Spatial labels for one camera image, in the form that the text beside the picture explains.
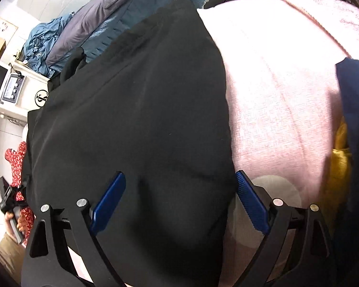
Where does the navy blue cloth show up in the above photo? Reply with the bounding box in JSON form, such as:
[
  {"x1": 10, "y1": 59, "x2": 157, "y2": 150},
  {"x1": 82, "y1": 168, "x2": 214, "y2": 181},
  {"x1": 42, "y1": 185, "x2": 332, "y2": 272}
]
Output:
[{"x1": 332, "y1": 24, "x2": 359, "y2": 276}]

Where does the wooden framed picture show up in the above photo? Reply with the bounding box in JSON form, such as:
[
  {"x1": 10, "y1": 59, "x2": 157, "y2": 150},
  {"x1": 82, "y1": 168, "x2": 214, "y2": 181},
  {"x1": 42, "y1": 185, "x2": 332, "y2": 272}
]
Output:
[{"x1": 0, "y1": 16, "x2": 19, "y2": 41}]

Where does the pink blanket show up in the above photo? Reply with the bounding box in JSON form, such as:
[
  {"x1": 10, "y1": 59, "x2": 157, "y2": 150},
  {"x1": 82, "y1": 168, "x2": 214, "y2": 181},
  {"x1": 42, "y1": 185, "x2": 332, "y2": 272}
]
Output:
[{"x1": 196, "y1": 0, "x2": 359, "y2": 284}]

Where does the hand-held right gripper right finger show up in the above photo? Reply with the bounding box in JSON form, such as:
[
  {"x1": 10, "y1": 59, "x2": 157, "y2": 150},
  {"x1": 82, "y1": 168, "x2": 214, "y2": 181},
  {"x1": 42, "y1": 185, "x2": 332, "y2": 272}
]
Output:
[{"x1": 235, "y1": 170, "x2": 338, "y2": 287}]

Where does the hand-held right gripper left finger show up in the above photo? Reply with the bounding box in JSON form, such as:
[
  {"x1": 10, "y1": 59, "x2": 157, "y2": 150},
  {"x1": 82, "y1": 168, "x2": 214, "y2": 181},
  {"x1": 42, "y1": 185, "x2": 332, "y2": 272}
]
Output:
[{"x1": 20, "y1": 171, "x2": 127, "y2": 287}]

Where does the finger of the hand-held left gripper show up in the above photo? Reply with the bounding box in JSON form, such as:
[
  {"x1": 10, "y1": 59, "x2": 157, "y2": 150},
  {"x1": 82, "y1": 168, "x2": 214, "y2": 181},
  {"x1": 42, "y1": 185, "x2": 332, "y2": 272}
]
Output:
[{"x1": 14, "y1": 182, "x2": 29, "y2": 200}]

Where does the person's left hand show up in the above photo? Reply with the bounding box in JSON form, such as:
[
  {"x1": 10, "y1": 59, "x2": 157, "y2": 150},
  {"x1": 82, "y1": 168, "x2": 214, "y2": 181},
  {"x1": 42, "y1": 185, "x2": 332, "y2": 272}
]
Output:
[{"x1": 4, "y1": 211, "x2": 29, "y2": 240}]

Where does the grey audio device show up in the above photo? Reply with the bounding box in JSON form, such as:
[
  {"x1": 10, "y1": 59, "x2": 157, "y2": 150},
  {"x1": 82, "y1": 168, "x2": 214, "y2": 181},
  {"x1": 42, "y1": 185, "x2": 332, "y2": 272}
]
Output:
[{"x1": 1, "y1": 72, "x2": 26, "y2": 103}]

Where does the grey quilt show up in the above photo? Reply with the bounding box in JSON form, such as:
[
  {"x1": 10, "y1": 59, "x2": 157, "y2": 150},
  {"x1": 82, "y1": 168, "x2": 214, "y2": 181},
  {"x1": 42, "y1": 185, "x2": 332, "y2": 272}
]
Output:
[{"x1": 45, "y1": 0, "x2": 180, "y2": 70}]

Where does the white appliance with screen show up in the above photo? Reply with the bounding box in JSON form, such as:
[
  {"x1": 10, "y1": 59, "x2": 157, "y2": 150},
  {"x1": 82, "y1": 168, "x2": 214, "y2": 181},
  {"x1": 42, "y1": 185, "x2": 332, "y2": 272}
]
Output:
[{"x1": 0, "y1": 58, "x2": 52, "y2": 121}]

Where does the yellow cloth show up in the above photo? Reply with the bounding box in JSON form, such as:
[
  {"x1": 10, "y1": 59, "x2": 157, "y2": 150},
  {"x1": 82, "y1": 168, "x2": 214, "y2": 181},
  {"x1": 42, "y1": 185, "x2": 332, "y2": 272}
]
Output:
[{"x1": 325, "y1": 116, "x2": 353, "y2": 225}]

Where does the red patterned cloth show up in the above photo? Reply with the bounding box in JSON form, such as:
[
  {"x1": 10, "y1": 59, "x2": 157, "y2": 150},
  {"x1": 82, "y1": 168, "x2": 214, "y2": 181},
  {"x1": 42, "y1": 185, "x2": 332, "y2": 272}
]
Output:
[{"x1": 4, "y1": 140, "x2": 37, "y2": 246}]

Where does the round black white sticker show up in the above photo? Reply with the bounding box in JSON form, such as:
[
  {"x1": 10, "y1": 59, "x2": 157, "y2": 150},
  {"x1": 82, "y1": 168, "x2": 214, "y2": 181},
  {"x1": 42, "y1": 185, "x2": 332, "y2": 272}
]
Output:
[{"x1": 34, "y1": 90, "x2": 50, "y2": 107}]

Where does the black jacket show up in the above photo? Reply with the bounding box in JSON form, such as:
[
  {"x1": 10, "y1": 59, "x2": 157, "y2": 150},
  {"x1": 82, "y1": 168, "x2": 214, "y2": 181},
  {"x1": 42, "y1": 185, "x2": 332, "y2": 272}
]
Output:
[{"x1": 21, "y1": 0, "x2": 237, "y2": 287}]

